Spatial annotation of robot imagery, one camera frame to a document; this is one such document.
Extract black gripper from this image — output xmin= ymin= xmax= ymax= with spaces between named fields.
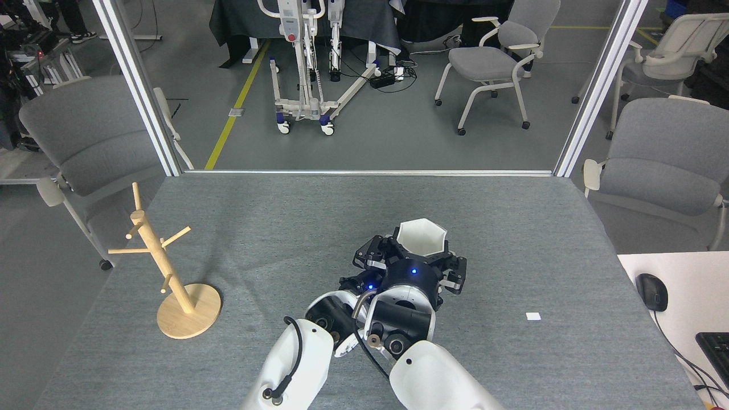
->
xmin=380 ymin=242 xmax=468 ymax=309
xmin=340 ymin=235 xmax=408 ymax=294

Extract white hexagonal cup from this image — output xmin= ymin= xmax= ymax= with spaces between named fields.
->
xmin=395 ymin=219 xmax=448 ymax=259

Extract wooden cup rack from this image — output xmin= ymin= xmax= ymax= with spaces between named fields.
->
xmin=108 ymin=182 xmax=222 ymax=341

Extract metal equipment rack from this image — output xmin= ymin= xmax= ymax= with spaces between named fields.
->
xmin=0 ymin=0 xmax=86 ymax=99

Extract white wheeled stand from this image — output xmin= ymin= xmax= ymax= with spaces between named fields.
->
xmin=256 ymin=0 xmax=383 ymax=136

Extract black computer mouse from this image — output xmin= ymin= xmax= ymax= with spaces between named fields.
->
xmin=636 ymin=273 xmax=669 ymax=312

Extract white desk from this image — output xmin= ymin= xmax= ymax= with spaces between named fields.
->
xmin=618 ymin=251 xmax=729 ymax=410

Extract black draped table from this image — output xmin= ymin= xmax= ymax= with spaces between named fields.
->
xmin=209 ymin=0 xmax=403 ymax=69

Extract black keyboard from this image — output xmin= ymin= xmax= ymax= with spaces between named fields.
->
xmin=695 ymin=332 xmax=729 ymax=389

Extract white chair with armrests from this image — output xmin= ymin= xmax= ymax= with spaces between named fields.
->
xmin=572 ymin=13 xmax=729 ymax=141

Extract person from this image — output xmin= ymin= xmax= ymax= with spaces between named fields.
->
xmin=54 ymin=0 xmax=99 ymax=44

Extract silver frame rail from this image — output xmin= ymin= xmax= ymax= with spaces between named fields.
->
xmin=182 ymin=169 xmax=556 ymax=177

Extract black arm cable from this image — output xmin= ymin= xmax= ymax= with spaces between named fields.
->
xmin=352 ymin=289 xmax=394 ymax=376

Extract grey chair with white frame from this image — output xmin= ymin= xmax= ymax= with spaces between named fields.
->
xmin=434 ymin=0 xmax=562 ymax=136
xmin=19 ymin=75 xmax=194 ymax=271
xmin=582 ymin=96 xmax=729 ymax=252

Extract silver frame post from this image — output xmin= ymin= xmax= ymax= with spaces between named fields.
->
xmin=554 ymin=0 xmax=650 ymax=178
xmin=91 ymin=0 xmax=183 ymax=177

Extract black mouse cable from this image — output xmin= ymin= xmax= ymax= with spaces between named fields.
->
xmin=652 ymin=310 xmax=729 ymax=400

